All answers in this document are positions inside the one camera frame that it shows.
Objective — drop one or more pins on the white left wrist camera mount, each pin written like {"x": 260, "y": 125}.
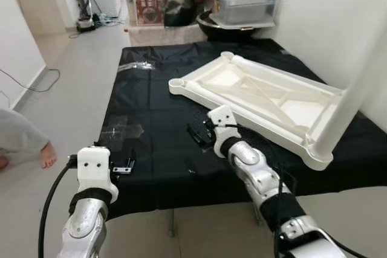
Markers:
{"x": 94, "y": 167}

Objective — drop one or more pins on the beige covered low bench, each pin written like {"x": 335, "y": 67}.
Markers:
{"x": 163, "y": 35}

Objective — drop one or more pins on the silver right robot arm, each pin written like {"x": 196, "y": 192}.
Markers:
{"x": 254, "y": 173}

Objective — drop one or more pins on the red printed food box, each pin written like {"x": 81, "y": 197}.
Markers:
{"x": 149, "y": 7}

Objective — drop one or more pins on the small floor appliance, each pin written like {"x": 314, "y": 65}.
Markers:
{"x": 86, "y": 24}

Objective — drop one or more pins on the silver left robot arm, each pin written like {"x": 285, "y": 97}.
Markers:
{"x": 84, "y": 228}

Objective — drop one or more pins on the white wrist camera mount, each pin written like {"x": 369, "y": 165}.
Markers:
{"x": 221, "y": 119}
{"x": 94, "y": 167}

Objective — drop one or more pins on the white plastic children table top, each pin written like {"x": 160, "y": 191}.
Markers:
{"x": 296, "y": 113}

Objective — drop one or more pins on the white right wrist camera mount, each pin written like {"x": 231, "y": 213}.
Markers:
{"x": 221, "y": 119}

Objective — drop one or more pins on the black tablecloth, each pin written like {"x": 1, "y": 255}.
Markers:
{"x": 169, "y": 149}

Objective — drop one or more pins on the person's leg grey trousers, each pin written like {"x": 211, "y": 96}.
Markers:
{"x": 18, "y": 131}

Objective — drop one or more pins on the black wok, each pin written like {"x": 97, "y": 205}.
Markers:
{"x": 230, "y": 33}

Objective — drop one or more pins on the clear plastic storage box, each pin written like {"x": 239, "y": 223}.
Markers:
{"x": 242, "y": 7}

